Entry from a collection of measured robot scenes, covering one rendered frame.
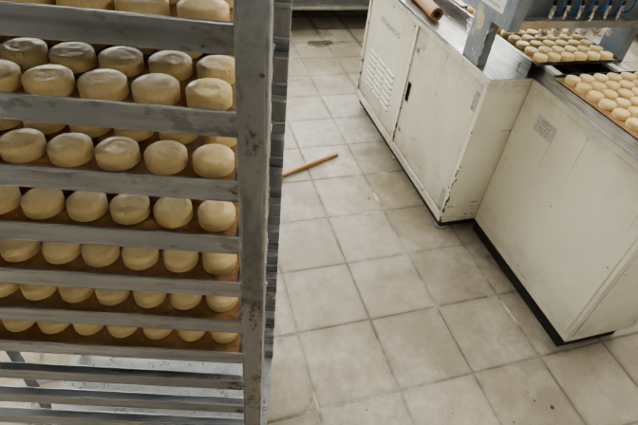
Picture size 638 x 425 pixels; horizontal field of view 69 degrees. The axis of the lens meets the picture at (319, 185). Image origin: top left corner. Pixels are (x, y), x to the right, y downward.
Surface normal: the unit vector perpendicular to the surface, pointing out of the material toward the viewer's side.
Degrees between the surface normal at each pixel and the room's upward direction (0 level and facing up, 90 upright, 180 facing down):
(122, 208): 0
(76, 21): 90
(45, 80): 0
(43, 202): 0
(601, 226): 90
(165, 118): 90
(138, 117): 90
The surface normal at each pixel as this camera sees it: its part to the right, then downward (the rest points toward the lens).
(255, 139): -0.01, 0.64
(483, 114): 0.26, 0.64
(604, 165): -0.96, 0.10
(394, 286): 0.09, -0.76
